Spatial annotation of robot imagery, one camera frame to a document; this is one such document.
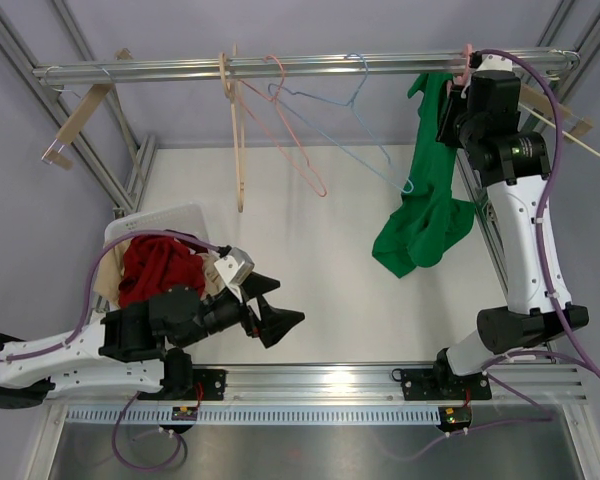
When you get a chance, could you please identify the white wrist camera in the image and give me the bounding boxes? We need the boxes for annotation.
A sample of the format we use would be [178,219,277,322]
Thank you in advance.
[214,246,255,303]
[469,52,513,75]

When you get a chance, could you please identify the green t shirt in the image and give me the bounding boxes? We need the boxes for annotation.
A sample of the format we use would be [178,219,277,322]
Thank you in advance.
[372,73,474,278]

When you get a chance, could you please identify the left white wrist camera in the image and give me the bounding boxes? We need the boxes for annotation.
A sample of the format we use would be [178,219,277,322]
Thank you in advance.
[214,246,255,303]

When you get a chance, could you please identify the pink plastic hanger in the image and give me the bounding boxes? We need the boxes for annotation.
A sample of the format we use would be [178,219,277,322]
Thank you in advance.
[446,43,474,95]

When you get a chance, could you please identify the red t shirt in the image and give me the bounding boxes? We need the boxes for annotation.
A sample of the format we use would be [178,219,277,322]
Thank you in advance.
[118,235,205,308]

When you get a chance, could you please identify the white plastic laundry basket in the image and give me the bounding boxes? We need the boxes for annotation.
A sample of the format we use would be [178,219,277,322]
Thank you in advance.
[103,202,218,251]

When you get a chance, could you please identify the beige wooden hanger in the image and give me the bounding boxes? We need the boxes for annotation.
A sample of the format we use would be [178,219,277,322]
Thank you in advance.
[218,43,245,213]

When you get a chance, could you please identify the right cardboard tube hanger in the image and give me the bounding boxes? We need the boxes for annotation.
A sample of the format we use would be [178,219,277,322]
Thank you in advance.
[519,69,595,144]

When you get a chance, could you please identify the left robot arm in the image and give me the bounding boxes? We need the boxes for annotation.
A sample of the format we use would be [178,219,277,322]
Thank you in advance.
[0,274,305,409]

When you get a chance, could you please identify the beige t shirt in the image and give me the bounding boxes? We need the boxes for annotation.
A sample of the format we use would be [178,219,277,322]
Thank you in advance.
[94,239,224,308]

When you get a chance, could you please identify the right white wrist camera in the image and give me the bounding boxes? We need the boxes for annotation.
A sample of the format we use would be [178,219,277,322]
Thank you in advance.
[469,52,513,75]

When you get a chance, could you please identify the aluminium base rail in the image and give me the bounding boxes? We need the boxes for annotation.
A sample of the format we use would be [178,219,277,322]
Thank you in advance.
[44,363,589,404]

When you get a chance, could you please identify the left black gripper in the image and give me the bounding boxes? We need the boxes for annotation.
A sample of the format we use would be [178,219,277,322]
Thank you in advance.
[175,273,305,351]

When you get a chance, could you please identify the blue wire hanger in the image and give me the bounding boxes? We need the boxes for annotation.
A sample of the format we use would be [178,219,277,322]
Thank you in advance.
[267,53,414,195]

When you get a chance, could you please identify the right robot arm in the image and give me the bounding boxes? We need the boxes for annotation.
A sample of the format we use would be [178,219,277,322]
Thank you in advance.
[432,71,589,397]

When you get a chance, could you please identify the aluminium frame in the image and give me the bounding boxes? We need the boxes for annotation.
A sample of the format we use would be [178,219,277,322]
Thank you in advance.
[0,0,600,480]

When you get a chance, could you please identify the white slotted cable duct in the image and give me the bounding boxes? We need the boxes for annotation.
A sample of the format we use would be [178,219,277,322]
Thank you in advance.
[65,405,441,426]

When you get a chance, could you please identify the silver clothes rail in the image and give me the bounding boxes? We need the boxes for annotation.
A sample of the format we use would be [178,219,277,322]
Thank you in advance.
[32,47,581,84]

